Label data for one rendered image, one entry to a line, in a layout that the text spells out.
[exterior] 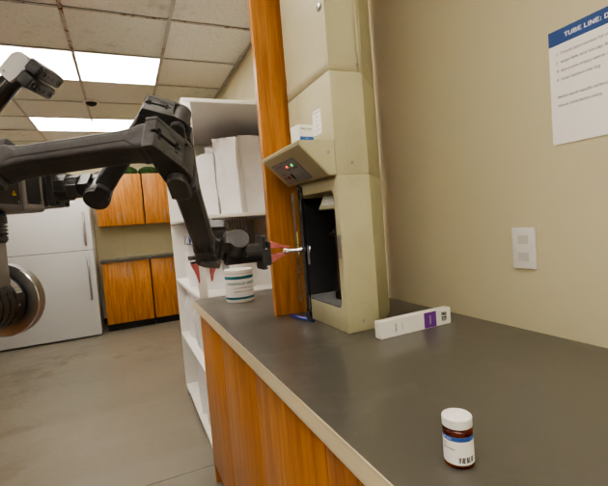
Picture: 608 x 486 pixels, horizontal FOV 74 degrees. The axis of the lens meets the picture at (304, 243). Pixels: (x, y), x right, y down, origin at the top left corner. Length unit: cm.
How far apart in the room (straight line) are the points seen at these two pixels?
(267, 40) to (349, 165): 64
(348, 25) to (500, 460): 114
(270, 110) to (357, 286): 73
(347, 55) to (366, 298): 72
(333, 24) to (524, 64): 53
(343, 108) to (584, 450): 96
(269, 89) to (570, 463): 135
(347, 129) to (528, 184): 52
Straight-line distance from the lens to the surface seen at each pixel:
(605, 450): 74
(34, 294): 133
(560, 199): 121
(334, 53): 129
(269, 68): 160
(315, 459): 92
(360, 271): 122
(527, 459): 68
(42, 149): 92
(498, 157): 132
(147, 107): 120
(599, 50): 120
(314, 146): 117
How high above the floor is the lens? 128
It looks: 3 degrees down
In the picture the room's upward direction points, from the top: 5 degrees counter-clockwise
